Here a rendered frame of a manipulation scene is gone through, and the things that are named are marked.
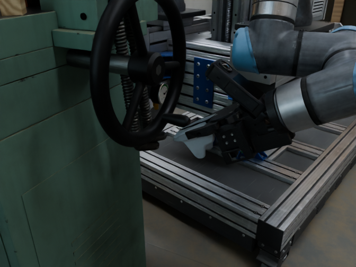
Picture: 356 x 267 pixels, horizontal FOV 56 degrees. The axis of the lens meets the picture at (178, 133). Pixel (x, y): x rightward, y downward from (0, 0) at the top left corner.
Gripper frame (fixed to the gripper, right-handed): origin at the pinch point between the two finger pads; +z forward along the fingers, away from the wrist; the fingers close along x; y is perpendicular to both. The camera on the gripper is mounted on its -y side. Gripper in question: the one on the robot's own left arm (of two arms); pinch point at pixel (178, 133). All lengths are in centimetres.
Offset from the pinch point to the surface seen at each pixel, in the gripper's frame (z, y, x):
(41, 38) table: 12.1, -26.3, -7.1
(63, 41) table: 9.9, -24.4, -4.7
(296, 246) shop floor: 15, 71, 57
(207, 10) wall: 119, -49, 326
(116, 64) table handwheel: 3.8, -16.4, -2.1
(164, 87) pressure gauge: 15.8, -7.5, 26.0
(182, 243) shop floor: 50, 51, 38
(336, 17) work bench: -4, 13, 265
